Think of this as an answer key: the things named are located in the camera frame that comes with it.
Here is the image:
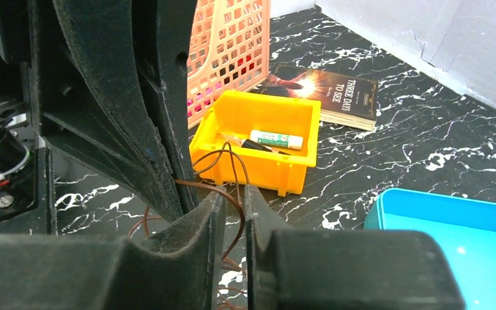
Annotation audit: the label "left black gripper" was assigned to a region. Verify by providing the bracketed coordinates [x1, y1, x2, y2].
[0, 1, 183, 222]

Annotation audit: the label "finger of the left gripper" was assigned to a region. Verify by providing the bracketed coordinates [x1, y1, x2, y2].
[132, 1, 198, 214]

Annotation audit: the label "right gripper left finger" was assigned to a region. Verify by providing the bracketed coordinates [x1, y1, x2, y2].
[0, 193, 225, 309]

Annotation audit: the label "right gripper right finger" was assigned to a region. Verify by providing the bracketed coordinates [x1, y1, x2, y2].
[244, 185, 466, 309]

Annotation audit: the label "dark thin cables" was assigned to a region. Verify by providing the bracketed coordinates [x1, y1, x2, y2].
[127, 141, 251, 310]

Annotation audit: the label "peach plastic file organizer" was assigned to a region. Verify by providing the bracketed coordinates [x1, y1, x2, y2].
[187, 0, 271, 128]

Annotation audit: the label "yellow plastic bin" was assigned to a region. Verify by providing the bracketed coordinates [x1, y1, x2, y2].
[189, 90, 321, 196]

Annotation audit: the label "green white glue stick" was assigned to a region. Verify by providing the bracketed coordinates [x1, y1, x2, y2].
[250, 130, 304, 150]

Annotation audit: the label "black marker in bin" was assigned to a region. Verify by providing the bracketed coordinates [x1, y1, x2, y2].
[240, 139, 289, 156]

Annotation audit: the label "dark paperback book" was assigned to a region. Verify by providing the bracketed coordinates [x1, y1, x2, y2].
[258, 65, 379, 131]

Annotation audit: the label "teal square tray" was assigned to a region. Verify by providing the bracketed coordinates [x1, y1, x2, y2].
[364, 188, 496, 309]

